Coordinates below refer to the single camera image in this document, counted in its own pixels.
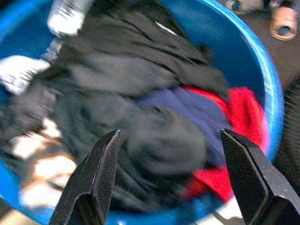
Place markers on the white grey-patterned cloth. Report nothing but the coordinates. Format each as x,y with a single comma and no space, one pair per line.
65,16

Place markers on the blue plastic basin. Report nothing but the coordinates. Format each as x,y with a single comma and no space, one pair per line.
234,35

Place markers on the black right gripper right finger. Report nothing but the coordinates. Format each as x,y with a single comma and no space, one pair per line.
253,187

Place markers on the grey round object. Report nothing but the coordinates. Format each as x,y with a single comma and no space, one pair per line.
243,5

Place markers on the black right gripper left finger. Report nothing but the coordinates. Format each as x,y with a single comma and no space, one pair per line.
93,187

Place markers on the navy blue garment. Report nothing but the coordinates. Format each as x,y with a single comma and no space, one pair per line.
192,107

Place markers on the black garment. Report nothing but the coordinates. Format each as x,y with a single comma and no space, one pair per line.
117,70

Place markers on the brown tube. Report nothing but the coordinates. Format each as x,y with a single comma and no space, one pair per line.
283,23

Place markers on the brown and white garment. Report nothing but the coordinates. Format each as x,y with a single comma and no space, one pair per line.
54,168

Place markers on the red garment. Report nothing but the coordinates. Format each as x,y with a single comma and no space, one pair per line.
243,112

